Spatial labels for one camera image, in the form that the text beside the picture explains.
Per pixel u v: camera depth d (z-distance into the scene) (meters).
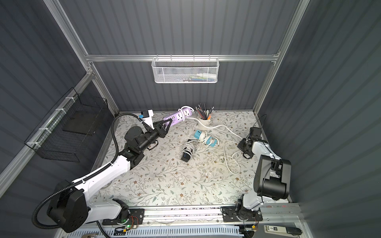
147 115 0.65
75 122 0.75
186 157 0.89
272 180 0.46
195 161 0.94
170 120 0.72
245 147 0.71
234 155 0.91
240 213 0.68
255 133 0.73
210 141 0.96
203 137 0.97
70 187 0.42
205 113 1.07
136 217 0.72
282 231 0.66
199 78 0.92
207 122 1.02
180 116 0.75
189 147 0.94
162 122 0.69
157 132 0.67
